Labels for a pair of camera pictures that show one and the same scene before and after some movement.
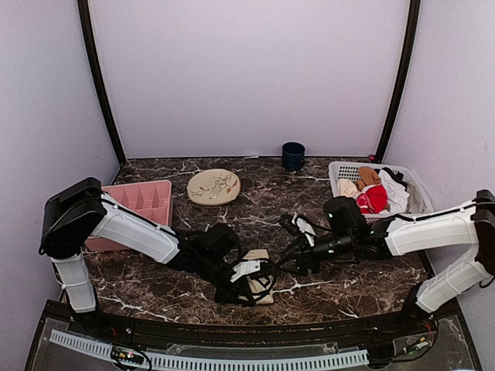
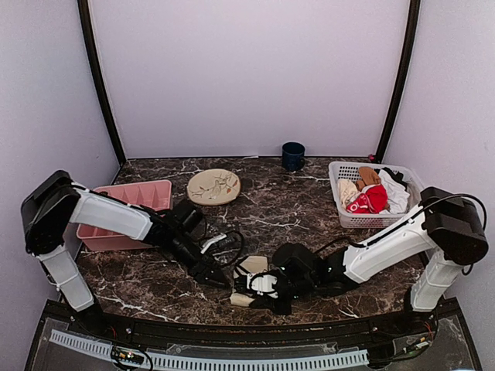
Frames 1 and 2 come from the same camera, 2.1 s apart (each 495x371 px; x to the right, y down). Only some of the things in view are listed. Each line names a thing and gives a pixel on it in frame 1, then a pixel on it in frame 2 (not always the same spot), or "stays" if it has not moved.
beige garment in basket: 346,188 stays
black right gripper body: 343,244 to 306,284
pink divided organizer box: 152,200 stays
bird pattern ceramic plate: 213,186 stays
